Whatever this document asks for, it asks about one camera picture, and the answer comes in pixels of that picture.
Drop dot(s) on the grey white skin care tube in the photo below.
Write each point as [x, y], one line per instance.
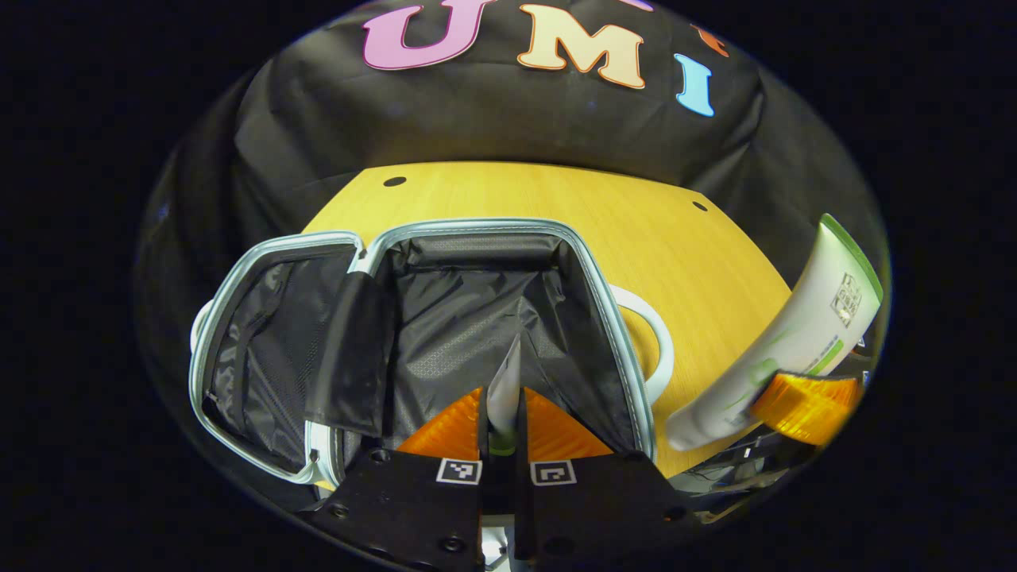
[504, 389]

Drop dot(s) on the black backdrop cloth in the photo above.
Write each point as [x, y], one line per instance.
[516, 127]

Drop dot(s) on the white green skin care tube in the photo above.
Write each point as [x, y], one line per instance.
[794, 334]

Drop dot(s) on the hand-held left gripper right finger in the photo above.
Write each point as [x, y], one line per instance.
[588, 508]

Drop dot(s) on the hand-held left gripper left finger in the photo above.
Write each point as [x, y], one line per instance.
[413, 508]

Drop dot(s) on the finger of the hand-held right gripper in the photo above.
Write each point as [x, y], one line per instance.
[763, 457]
[806, 405]

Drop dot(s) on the light blue suitcase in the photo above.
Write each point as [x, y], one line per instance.
[445, 318]

